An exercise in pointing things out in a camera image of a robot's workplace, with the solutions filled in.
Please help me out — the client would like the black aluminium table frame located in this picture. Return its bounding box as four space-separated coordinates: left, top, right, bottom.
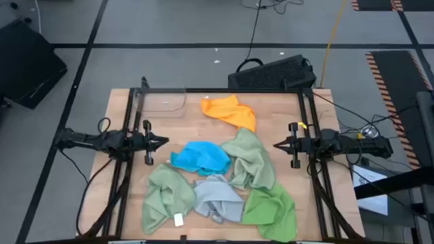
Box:
76 87 366 242

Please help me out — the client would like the white printed sheet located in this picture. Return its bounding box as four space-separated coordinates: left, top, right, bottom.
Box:
352 165 389 216

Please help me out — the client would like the pale green microfiber towel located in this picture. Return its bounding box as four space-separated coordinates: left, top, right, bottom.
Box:
141 163 197 235
220 127 276 191

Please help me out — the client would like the yellow floor cable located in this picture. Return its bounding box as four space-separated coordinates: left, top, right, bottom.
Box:
319 0 349 88

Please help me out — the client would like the clear tape roll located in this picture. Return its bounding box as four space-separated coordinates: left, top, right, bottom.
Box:
361 124 380 139

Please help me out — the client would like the clear plastic tray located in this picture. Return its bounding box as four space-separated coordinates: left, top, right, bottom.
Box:
134 88 187 119

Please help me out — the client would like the orange microfiber towel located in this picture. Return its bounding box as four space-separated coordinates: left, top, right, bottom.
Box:
200 94 257 133

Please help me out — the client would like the white floor cable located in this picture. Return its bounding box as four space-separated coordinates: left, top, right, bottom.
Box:
33 0 42 34

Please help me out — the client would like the bright green microfiber towel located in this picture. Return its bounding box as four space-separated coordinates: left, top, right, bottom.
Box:
241 181 298 243

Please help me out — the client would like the black hazard-striped floor mat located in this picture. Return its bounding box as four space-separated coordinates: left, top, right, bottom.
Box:
365 49 434 170
351 0 396 12
393 0 434 12

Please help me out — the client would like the large black floor case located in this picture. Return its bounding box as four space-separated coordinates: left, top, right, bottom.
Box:
0 18 68 110

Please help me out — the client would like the black looped cable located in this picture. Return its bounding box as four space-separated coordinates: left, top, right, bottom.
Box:
236 58 264 73

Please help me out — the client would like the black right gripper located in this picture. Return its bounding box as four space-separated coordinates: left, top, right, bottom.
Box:
273 122 322 169

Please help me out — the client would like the blue microfiber towel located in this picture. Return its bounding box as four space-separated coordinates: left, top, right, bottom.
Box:
170 141 232 177

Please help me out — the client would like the black floor cable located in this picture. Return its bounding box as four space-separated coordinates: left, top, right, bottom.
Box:
239 0 305 64

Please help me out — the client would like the black stand beam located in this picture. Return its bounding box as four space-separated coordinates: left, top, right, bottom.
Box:
354 166 434 200

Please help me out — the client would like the grey waffle microfiber towel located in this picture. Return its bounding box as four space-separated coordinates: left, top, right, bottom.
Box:
192 174 245 224

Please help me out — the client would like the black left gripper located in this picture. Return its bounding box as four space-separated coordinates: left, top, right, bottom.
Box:
130 120 170 166

